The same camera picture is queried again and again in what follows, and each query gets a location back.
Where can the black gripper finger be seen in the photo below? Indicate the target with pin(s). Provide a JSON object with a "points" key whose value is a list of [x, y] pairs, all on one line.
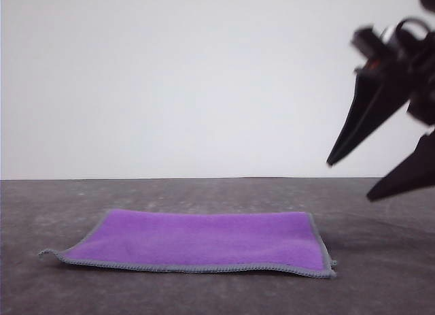
{"points": [[363, 104], [411, 173]]}

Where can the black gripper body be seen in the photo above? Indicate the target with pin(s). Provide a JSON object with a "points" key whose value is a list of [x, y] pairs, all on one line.
{"points": [[418, 77]]}

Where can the purple towel with grey hem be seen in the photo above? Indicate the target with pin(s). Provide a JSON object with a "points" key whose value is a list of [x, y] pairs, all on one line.
{"points": [[204, 236]]}

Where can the grey table cloth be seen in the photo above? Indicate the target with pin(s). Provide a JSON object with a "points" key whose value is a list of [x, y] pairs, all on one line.
{"points": [[357, 281]]}

